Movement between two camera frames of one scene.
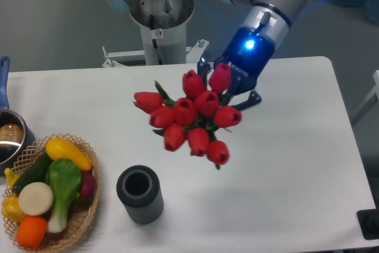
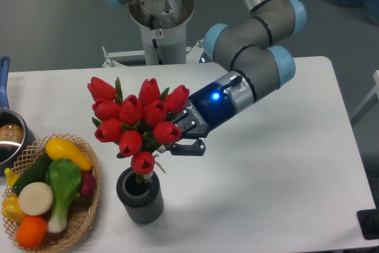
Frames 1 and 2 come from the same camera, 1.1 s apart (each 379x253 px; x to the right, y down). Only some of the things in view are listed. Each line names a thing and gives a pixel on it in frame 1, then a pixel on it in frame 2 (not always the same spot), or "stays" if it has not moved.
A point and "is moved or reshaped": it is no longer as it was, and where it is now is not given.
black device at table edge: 369,221 stays
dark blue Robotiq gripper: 262,29 → 211,106
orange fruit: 31,231 stays
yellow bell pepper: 11,208 stays
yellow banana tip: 10,177 stays
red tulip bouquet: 195,115 is moved or reshaped
